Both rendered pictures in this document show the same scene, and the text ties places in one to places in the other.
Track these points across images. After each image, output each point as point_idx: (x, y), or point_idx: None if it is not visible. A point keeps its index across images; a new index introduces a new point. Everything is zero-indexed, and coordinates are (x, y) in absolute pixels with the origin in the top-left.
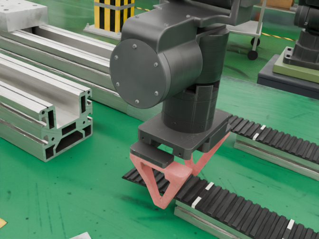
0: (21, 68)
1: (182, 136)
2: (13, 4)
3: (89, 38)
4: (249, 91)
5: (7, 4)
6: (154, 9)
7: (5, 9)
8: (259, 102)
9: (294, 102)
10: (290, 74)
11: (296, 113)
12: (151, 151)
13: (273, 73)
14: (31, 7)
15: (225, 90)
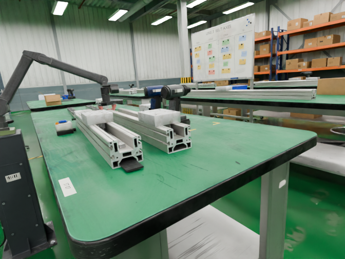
0: (115, 111)
1: (110, 100)
2: (93, 112)
3: (81, 116)
4: (46, 128)
5: (96, 111)
6: (112, 84)
7: (101, 110)
8: (53, 126)
9: (44, 126)
10: (15, 131)
11: (52, 125)
12: (114, 103)
13: (16, 133)
14: (89, 111)
15: (53, 128)
